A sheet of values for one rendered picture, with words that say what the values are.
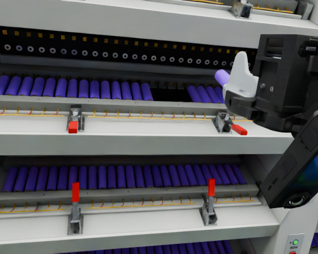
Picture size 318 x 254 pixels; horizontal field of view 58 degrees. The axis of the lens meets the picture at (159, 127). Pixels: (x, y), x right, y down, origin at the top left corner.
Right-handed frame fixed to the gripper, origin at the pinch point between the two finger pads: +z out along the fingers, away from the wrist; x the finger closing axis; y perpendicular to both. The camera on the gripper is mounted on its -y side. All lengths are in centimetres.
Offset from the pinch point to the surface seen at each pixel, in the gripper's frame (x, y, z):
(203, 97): -3.9, -4.6, 21.1
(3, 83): 34.0, -4.0, 22.3
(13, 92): 31.7, -5.0, 19.9
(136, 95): 10.2, -4.7, 20.3
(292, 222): -24.3, -29.6, 11.7
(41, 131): 26.3, -9.6, 12.5
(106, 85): 15.8, -3.6, 23.0
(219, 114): -4.8, -6.5, 14.5
